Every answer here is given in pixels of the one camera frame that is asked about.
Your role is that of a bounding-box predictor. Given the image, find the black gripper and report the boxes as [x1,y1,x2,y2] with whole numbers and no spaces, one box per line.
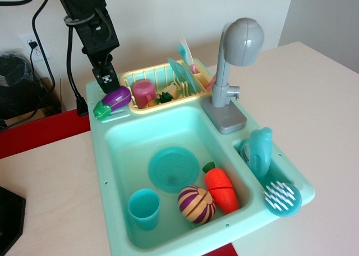
[75,8,120,94]

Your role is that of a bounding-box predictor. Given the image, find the purple toy eggplant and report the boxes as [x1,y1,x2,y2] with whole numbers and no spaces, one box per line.
[93,86,132,120]

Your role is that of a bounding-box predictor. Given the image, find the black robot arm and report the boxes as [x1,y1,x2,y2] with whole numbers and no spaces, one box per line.
[60,0,120,94]

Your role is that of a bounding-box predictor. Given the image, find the teal plate in rack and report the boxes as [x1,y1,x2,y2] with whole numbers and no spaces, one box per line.
[168,58,197,94]

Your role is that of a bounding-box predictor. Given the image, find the white plate in rack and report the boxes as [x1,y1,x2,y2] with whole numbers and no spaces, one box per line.
[179,36,194,66]

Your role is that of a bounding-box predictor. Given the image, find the teal plate in sink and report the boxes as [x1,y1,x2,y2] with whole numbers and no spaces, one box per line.
[148,147,200,193]

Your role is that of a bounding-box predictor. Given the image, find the pink toy cup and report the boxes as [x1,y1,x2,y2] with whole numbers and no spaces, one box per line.
[132,80,157,108]

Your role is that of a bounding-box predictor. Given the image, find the yellow dish rack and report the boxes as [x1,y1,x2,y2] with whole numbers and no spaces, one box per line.
[119,59,213,114]

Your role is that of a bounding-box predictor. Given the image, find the yellow toy food pieces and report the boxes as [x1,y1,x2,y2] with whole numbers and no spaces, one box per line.
[145,84,178,108]

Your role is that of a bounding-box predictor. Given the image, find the teal toy fork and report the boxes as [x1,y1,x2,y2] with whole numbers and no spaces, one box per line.
[176,43,190,66]

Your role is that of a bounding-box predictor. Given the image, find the black bag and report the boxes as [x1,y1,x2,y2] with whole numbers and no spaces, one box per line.
[1,53,61,120]

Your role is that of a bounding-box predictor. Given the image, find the pink toy utensil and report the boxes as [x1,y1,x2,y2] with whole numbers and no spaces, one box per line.
[190,64,217,90]

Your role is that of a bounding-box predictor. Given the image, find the mint green toy sink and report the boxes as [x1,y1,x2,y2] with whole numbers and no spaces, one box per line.
[89,89,315,255]

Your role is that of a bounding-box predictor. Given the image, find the teal toy cup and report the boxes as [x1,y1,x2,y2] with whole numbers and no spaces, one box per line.
[128,189,160,231]

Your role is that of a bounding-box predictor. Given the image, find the grey toy faucet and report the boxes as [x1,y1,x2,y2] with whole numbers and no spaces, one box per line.
[200,17,265,135]

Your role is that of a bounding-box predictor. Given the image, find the orange toy carrot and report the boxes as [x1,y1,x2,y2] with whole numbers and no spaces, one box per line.
[202,162,239,214]

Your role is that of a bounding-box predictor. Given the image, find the purple striped toy onion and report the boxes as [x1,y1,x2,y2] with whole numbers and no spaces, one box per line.
[177,185,216,225]

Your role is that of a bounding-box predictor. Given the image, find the black object bottom left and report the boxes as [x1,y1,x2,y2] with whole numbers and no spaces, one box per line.
[1,187,26,255]

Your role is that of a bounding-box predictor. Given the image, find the teal toy soap bottle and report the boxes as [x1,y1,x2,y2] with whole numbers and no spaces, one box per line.
[239,127,273,180]

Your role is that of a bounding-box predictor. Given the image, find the teal dish brush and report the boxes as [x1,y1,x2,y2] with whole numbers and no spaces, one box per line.
[262,174,302,217]

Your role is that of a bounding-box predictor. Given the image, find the black power cable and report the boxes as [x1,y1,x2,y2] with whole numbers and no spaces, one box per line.
[29,0,89,117]

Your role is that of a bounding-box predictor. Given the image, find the white wall outlet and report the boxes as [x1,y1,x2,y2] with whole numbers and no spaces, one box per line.
[18,33,52,62]

